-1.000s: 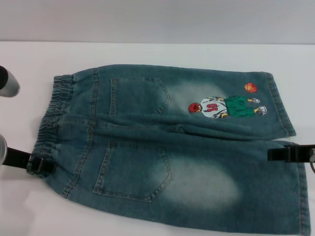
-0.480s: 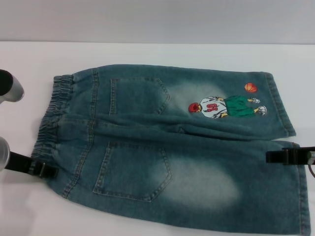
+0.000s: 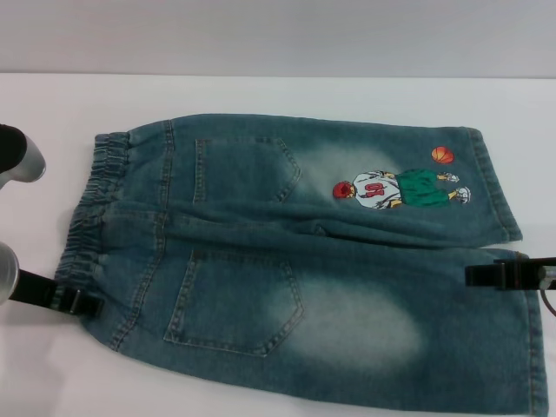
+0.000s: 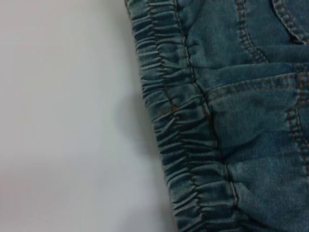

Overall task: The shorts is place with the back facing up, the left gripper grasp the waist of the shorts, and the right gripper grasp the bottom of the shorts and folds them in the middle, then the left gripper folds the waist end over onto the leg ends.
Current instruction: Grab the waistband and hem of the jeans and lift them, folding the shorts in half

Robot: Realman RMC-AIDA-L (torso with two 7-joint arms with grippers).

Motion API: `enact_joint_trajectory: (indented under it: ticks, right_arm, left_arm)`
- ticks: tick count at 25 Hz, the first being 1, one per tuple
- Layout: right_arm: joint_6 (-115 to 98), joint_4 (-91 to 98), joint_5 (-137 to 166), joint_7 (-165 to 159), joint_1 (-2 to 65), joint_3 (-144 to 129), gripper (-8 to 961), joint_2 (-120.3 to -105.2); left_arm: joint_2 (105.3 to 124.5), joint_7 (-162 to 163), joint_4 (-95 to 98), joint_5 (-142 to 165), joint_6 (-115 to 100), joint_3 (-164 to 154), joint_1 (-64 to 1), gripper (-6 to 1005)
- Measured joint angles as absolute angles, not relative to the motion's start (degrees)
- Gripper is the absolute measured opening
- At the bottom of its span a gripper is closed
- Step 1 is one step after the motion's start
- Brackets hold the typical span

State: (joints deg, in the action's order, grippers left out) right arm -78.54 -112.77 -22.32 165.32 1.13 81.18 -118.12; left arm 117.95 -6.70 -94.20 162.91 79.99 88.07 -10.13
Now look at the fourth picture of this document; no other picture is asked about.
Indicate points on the blue denim shorts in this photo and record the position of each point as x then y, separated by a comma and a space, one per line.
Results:
229, 120

